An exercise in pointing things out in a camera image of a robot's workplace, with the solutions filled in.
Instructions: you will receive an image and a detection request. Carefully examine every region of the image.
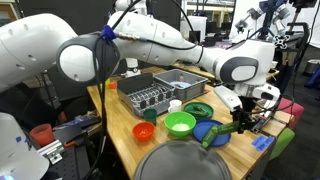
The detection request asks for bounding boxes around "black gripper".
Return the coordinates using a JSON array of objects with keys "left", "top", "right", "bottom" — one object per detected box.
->
[{"left": 231, "top": 95, "right": 261, "bottom": 135}]

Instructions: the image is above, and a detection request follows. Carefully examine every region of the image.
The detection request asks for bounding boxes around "light green cucumber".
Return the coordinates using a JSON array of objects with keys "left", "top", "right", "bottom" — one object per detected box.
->
[{"left": 200, "top": 121, "right": 241, "bottom": 150}]

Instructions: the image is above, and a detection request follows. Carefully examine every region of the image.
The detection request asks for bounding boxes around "white rounded robot base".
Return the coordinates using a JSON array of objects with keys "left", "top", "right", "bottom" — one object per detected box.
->
[{"left": 0, "top": 112, "right": 51, "bottom": 180}]

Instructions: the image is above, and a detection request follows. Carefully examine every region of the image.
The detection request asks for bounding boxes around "dark green cucumber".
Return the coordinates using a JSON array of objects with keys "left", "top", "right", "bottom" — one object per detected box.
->
[{"left": 190, "top": 109, "right": 209, "bottom": 118}]

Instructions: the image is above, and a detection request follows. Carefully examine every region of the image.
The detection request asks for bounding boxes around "gray round metal tray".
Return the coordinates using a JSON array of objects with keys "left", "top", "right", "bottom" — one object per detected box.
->
[{"left": 133, "top": 139, "right": 233, "bottom": 180}]

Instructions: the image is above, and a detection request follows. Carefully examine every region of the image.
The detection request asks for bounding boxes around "blue plastic plate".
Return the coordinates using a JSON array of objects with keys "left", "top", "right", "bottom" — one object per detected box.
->
[{"left": 192, "top": 118, "right": 232, "bottom": 148}]

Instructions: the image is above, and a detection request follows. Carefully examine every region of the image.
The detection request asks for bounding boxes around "green chair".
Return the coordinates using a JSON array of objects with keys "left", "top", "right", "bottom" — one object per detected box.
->
[{"left": 268, "top": 127, "right": 296, "bottom": 161}]

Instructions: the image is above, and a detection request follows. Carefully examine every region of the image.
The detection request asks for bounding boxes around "pink stool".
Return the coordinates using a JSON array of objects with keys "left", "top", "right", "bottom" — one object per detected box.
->
[{"left": 277, "top": 96, "right": 305, "bottom": 131}]

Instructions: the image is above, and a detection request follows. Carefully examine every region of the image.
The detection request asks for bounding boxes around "dark green plastic plate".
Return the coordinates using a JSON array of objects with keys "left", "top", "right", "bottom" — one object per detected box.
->
[{"left": 183, "top": 101, "right": 215, "bottom": 121}]

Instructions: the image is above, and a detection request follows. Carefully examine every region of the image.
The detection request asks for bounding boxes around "gray plastic bin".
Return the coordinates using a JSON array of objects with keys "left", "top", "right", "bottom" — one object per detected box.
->
[{"left": 153, "top": 68, "right": 210, "bottom": 103}]

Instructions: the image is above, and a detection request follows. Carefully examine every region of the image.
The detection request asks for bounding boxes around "white powder in bowl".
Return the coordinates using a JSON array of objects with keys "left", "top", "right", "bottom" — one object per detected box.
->
[{"left": 171, "top": 122, "right": 191, "bottom": 132}]

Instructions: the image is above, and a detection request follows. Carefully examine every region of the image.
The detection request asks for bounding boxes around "bright green plastic bowl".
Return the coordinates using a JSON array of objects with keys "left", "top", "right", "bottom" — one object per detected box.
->
[{"left": 163, "top": 110, "right": 197, "bottom": 139}]

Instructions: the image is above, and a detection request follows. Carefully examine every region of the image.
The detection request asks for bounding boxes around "white mug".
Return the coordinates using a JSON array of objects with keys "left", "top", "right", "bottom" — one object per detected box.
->
[{"left": 167, "top": 99, "right": 184, "bottom": 115}]

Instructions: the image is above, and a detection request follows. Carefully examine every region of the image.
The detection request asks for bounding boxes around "light blue plate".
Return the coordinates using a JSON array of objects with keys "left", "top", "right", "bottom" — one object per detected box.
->
[{"left": 169, "top": 80, "right": 192, "bottom": 90}]

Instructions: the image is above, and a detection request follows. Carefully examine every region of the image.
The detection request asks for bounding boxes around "gray trash can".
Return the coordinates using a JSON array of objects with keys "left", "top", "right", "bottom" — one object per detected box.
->
[{"left": 302, "top": 58, "right": 320, "bottom": 77}]

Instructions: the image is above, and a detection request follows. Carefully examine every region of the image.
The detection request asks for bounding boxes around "dark green plastic cup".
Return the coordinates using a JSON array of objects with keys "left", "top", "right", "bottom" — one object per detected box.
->
[{"left": 143, "top": 108, "right": 158, "bottom": 126}]

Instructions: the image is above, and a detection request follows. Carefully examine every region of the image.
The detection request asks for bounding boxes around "orange plastic bowl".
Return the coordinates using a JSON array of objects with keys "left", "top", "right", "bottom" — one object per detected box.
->
[{"left": 132, "top": 121, "right": 156, "bottom": 143}]

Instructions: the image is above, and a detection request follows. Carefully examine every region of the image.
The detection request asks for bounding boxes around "blue background robot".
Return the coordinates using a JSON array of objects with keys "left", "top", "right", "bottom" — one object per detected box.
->
[{"left": 234, "top": 0, "right": 292, "bottom": 42}]

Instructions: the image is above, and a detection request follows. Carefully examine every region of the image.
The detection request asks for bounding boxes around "white cabinet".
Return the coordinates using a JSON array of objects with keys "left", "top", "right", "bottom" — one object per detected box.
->
[{"left": 185, "top": 15, "right": 209, "bottom": 38}]

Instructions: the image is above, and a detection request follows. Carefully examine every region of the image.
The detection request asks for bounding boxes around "gray dish rack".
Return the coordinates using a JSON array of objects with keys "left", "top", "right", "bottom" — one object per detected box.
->
[{"left": 116, "top": 72, "right": 176, "bottom": 118}]

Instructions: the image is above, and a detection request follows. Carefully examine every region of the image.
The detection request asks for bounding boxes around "red plastic cup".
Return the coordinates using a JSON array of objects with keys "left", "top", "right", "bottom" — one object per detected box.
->
[{"left": 29, "top": 123, "right": 56, "bottom": 147}]

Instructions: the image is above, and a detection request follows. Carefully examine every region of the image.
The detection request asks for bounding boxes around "black office chair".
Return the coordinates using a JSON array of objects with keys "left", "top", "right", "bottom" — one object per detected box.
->
[{"left": 0, "top": 83, "right": 58, "bottom": 132}]

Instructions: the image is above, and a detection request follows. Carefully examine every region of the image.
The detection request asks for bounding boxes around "aluminium rail clamp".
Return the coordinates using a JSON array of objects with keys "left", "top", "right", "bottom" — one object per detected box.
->
[{"left": 252, "top": 109, "right": 283, "bottom": 135}]

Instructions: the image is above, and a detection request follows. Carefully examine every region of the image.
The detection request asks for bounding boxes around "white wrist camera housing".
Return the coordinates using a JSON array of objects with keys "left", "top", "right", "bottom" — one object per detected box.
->
[{"left": 214, "top": 85, "right": 243, "bottom": 113}]

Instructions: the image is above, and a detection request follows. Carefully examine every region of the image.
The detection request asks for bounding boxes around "aluminium extrusion bracket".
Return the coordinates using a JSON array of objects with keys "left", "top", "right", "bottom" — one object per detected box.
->
[{"left": 36, "top": 139, "right": 66, "bottom": 165}]

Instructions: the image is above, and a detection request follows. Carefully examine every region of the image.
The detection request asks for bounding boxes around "black camera tripod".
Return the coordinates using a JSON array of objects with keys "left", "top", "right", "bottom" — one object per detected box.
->
[{"left": 39, "top": 72, "right": 62, "bottom": 108}]

